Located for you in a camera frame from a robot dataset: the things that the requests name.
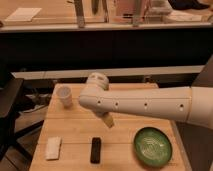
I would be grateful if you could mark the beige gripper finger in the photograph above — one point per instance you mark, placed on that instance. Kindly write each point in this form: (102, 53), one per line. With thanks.
(108, 120)

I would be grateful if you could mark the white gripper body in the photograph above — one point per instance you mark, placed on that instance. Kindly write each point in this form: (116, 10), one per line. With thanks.
(100, 114)

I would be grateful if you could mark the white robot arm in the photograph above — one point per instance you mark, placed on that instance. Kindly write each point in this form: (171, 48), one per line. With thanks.
(193, 105)

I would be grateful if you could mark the white sponge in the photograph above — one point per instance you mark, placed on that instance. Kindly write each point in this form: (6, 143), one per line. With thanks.
(53, 148)

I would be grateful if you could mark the black rectangular remote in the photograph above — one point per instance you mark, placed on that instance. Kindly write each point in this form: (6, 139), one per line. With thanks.
(95, 150)

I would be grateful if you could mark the wooden cutting board table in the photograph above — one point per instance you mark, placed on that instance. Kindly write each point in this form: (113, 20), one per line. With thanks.
(78, 126)

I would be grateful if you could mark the white paper cup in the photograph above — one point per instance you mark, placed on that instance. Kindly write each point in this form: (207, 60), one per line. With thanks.
(65, 96)

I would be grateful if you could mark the black chair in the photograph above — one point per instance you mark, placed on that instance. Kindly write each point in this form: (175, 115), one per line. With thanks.
(9, 97)

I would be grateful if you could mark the white paper sheet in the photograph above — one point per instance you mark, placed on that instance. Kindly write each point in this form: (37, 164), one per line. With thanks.
(23, 15)

